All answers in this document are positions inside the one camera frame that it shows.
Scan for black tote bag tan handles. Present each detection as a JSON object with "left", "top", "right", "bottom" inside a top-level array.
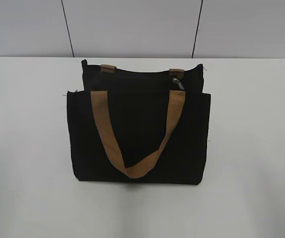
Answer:
[{"left": 67, "top": 60, "right": 211, "bottom": 185}]

